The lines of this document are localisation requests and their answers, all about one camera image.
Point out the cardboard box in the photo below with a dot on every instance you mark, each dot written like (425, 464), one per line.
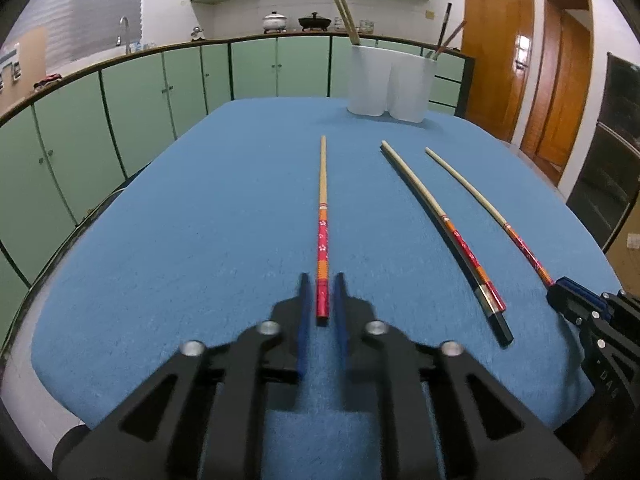
(631, 260)

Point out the small white kettle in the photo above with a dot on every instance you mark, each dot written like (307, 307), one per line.
(198, 33)

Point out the white double utensil holder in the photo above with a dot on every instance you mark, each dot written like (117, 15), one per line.
(370, 85)

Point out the black glass cabinet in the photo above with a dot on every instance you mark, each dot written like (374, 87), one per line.
(615, 160)

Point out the plain bamboo chopstick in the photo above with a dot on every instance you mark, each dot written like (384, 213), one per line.
(343, 15)
(350, 15)

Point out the open wooden door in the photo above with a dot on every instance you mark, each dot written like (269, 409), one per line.
(565, 85)

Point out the red cloth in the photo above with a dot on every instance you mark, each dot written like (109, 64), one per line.
(49, 80)

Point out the dark red chopstick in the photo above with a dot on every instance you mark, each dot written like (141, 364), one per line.
(452, 37)

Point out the green lower kitchen cabinets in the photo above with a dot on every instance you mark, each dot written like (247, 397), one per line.
(135, 90)

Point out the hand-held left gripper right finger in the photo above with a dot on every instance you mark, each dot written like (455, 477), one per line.
(341, 310)

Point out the glass jar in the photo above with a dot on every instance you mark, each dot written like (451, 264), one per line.
(367, 27)
(338, 25)

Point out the grey window blind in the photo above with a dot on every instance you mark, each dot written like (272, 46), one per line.
(90, 15)

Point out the metal faucet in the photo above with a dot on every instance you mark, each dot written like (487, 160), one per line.
(128, 35)

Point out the black wok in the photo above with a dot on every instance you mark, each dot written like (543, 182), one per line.
(315, 22)

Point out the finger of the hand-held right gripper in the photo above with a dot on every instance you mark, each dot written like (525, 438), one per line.
(565, 305)
(575, 287)

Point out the wooden board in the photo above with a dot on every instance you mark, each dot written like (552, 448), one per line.
(32, 55)

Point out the white clamp device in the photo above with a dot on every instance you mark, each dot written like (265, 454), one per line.
(12, 67)

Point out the closed wooden door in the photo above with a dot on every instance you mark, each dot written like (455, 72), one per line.
(495, 60)

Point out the sink side bottles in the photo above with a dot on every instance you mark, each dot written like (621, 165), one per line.
(145, 46)

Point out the white cooking pot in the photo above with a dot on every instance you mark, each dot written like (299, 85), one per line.
(275, 22)

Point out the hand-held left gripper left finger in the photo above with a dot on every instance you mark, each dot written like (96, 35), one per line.
(303, 320)

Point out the red patterned bamboo chopstick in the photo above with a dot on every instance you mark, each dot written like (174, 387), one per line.
(462, 250)
(524, 251)
(323, 240)

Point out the blue tablecloth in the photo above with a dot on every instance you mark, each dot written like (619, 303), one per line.
(200, 220)

